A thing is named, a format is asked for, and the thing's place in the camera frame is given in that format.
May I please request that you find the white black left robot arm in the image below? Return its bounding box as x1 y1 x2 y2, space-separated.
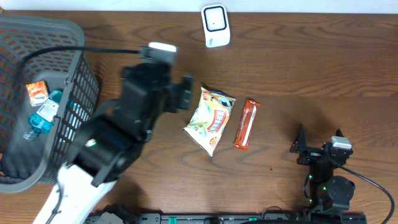
34 62 193 223

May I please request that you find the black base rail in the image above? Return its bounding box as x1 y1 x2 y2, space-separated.
84 204 367 224

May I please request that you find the yellow snack bag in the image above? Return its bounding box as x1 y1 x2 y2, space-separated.
183 87 236 157

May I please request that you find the black right camera cable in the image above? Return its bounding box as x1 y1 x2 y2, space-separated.
325 144 396 224

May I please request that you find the small orange carton box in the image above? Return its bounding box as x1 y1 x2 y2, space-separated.
26 81 49 106

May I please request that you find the white barcode scanner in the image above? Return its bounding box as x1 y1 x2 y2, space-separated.
201 4 231 48

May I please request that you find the orange snack bar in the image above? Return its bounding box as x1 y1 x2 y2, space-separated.
233 99 260 150

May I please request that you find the grey plastic shopping basket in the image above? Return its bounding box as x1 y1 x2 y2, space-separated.
1 14 100 193

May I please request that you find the blue mouthwash bottle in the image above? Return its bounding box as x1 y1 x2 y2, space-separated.
23 90 63 141

